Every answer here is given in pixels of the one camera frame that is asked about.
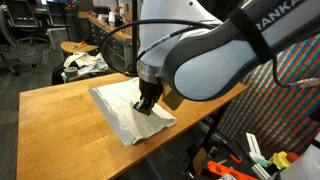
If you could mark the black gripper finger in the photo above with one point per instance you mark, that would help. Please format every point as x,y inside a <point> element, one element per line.
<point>149,110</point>
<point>139,107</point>

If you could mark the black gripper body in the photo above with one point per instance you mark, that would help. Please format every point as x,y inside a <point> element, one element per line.
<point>150,90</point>

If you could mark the white terry cloth towel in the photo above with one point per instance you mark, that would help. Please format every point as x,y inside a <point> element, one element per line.
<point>120,103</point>

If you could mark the grey drawer cabinet wooden top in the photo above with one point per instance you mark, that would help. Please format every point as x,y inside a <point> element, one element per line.
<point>116,50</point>

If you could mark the black table leg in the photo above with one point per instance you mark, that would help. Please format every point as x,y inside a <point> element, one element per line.
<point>218,116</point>

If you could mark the white bag pile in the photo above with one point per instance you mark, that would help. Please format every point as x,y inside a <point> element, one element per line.
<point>86,61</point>

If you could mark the grey tape roll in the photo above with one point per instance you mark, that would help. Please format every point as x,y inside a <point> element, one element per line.
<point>70,72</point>

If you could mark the red capped bottle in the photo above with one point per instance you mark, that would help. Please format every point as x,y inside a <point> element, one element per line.
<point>118,16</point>

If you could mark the white cup stack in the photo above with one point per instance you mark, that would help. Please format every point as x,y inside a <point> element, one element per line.
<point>111,19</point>

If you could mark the round wooden stool table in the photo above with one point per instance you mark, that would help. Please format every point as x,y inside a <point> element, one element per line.
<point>80,50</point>

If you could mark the yellow red toy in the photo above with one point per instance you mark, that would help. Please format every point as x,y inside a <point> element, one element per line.
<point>80,44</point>

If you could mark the colourful checkered panel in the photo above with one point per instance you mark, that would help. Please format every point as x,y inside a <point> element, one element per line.
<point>283,110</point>

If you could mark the yellow green plastic object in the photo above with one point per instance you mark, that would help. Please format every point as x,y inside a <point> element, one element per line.
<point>278,160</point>

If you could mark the black office chair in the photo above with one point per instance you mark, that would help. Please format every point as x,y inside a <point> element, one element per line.
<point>8,36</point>
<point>23,16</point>

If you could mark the red plastic object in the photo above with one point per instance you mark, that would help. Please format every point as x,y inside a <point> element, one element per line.
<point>293,156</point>

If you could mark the black camera stand pole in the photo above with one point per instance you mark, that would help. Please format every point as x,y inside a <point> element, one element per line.
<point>134,36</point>

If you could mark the white metal bracket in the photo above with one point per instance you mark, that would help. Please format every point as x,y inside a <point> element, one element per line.
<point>255,146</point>

